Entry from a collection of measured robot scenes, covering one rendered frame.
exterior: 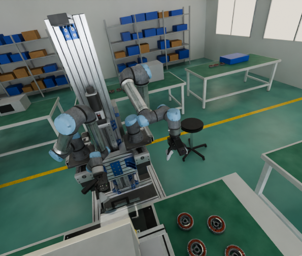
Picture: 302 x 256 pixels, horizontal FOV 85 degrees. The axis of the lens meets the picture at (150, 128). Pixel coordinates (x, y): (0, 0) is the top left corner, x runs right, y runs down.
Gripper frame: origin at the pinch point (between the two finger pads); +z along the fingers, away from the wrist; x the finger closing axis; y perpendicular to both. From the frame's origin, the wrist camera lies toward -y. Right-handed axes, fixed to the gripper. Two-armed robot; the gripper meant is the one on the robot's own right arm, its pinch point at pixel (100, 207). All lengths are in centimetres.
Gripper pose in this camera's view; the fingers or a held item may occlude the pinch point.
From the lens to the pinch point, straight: 115.2
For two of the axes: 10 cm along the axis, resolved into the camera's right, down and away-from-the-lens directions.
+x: -0.2, 4.5, 8.9
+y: 9.5, -2.6, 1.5
